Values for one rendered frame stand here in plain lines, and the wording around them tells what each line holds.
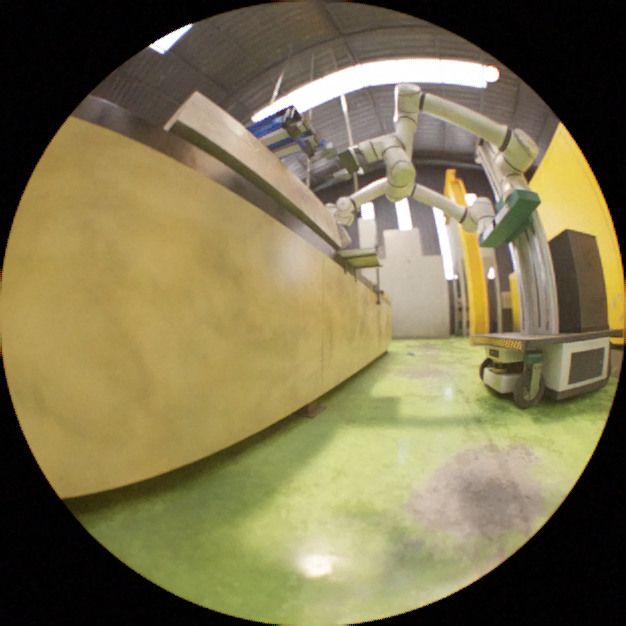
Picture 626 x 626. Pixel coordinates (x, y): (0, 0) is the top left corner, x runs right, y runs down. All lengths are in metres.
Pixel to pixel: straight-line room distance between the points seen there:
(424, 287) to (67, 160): 6.78
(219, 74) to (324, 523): 10.08
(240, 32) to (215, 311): 9.35
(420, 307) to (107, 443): 6.62
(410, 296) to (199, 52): 11.36
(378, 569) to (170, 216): 0.69
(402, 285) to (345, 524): 6.51
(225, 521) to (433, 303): 6.56
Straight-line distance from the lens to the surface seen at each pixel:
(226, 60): 9.64
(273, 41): 9.51
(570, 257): 1.37
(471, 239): 4.82
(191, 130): 0.58
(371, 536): 0.45
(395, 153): 0.81
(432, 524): 0.49
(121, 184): 0.43
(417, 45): 9.87
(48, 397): 0.39
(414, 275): 6.80
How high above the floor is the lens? 0.38
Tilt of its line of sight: 4 degrees up
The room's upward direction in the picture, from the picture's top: 1 degrees clockwise
